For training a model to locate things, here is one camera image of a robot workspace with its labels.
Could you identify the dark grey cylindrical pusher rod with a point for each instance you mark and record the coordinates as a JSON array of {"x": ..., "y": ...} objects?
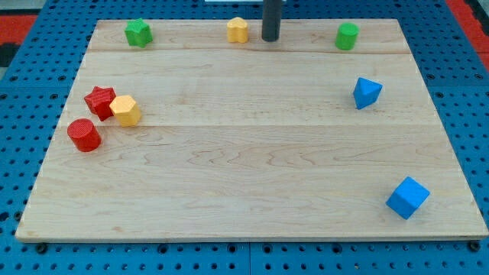
[{"x": 271, "y": 18}]

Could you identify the yellow heart block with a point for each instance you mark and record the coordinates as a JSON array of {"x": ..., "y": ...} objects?
[{"x": 237, "y": 30}]

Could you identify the green star block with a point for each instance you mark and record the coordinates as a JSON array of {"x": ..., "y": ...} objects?
[{"x": 138, "y": 33}]

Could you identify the red star block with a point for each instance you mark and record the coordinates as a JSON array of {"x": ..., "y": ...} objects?
[{"x": 98, "y": 101}]

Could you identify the green cylinder block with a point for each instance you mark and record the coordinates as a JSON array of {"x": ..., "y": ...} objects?
[{"x": 346, "y": 36}]

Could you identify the blue triangular prism block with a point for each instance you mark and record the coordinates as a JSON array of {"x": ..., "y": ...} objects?
[{"x": 366, "y": 92}]

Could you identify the light wooden board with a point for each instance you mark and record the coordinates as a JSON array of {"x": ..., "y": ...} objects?
[{"x": 250, "y": 142}]

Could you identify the yellow hexagon block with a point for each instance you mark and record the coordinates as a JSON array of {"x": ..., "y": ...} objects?
[{"x": 126, "y": 110}]

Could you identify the red cylinder block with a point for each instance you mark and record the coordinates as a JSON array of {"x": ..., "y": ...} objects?
[{"x": 84, "y": 135}]

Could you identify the blue cube block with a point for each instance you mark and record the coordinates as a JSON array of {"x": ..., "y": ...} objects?
[{"x": 407, "y": 197}]

